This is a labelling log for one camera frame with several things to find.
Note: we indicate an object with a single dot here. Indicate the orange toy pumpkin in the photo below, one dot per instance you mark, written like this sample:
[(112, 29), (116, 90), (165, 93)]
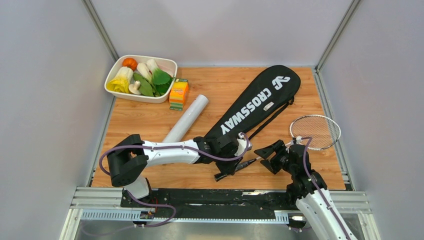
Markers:
[(130, 63)]

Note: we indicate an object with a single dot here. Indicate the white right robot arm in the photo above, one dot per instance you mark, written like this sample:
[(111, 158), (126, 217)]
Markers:
[(308, 191)]

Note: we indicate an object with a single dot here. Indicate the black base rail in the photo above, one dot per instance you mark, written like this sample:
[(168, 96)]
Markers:
[(226, 206)]

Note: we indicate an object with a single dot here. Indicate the white plastic tray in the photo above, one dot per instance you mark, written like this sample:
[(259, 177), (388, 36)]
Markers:
[(148, 92)]

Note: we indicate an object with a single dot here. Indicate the green toy bok choy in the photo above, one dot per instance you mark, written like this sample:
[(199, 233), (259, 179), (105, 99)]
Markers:
[(161, 80)]

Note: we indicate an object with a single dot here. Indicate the white racket with red strings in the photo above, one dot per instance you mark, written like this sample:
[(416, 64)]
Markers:
[(309, 132)]

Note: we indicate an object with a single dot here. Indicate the white shuttlecock tube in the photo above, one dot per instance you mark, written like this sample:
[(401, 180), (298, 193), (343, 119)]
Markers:
[(188, 118)]

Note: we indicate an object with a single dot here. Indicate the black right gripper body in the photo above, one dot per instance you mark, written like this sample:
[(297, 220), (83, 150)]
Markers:
[(281, 157)]

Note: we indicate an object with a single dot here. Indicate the white toy bok choy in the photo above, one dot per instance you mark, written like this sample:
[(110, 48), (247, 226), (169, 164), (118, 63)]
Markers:
[(144, 71)]

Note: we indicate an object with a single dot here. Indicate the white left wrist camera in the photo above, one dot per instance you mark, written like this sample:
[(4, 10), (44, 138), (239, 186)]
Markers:
[(244, 144)]

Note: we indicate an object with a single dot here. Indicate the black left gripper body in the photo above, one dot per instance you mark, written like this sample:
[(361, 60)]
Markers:
[(226, 167)]

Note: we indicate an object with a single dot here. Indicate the packaged colourful sponges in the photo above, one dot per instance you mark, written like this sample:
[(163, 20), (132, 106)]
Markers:
[(178, 94)]

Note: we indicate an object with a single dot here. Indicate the black racket bag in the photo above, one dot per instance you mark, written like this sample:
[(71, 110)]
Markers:
[(273, 88)]

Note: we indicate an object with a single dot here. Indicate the yellow toy cabbage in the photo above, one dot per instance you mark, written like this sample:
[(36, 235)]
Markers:
[(120, 83)]

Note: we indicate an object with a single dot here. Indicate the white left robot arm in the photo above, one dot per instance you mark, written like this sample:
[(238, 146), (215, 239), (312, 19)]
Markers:
[(131, 156)]

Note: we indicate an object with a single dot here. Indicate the toy mushroom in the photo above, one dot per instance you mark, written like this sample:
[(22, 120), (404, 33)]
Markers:
[(134, 88)]

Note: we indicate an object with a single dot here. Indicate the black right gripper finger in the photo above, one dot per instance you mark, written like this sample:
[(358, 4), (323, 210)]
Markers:
[(273, 166), (267, 151)]

